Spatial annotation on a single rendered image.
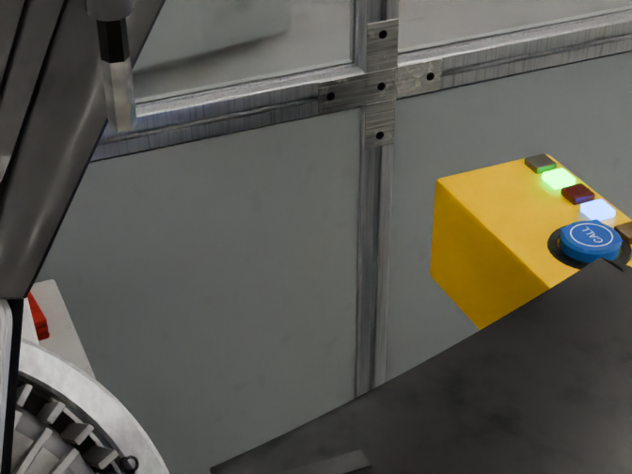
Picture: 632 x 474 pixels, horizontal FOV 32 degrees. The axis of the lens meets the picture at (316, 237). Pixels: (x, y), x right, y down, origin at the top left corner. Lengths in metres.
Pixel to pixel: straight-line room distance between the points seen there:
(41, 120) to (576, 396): 0.25
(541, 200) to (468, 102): 0.45
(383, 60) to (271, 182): 0.17
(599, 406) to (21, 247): 0.25
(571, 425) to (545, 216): 0.35
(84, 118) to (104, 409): 0.24
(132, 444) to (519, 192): 0.37
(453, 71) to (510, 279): 0.50
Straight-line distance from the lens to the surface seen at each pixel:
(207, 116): 1.11
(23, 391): 0.50
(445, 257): 0.84
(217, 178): 1.15
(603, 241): 0.75
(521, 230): 0.77
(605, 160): 1.41
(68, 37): 0.36
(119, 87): 0.27
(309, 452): 0.43
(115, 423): 0.56
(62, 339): 1.03
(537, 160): 0.85
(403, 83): 1.18
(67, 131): 0.35
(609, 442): 0.46
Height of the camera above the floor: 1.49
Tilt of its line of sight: 33 degrees down
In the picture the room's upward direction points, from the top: straight up
